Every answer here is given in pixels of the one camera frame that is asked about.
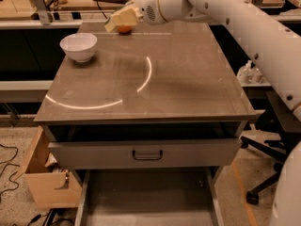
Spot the cardboard box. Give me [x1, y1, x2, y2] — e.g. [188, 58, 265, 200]
[15, 127, 82, 209]

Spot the open lower drawer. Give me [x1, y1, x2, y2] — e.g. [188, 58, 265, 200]
[75, 168, 225, 226]

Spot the orange fruit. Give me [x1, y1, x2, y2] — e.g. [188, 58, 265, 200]
[118, 25, 132, 34]

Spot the clear plastic bottle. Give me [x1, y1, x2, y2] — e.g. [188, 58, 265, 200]
[250, 68, 262, 84]
[236, 60, 252, 85]

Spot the black floor cable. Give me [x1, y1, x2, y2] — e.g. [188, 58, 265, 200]
[0, 143, 21, 204]

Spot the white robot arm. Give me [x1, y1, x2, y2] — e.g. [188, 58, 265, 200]
[105, 0, 301, 120]

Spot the clear plastic bottle left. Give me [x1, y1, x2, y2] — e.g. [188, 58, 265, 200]
[236, 60, 252, 85]

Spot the grey metal drawer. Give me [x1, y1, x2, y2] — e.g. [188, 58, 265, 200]
[49, 138, 242, 170]

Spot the black drawer handle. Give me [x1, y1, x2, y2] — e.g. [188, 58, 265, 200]
[132, 150, 163, 161]

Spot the foam padded gripper finger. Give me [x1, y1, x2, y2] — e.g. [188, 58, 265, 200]
[110, 6, 141, 26]

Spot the clear plastic bottle right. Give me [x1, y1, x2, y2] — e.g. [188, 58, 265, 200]
[250, 68, 262, 84]

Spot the white ceramic bowl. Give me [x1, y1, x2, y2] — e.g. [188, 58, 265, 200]
[59, 33, 98, 63]

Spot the grey cabinet frame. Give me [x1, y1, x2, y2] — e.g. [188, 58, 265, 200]
[35, 22, 256, 135]

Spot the black office chair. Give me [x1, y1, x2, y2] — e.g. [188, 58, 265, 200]
[240, 91, 301, 205]

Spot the yellow green sponge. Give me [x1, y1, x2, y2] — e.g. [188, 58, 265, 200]
[104, 18, 117, 33]

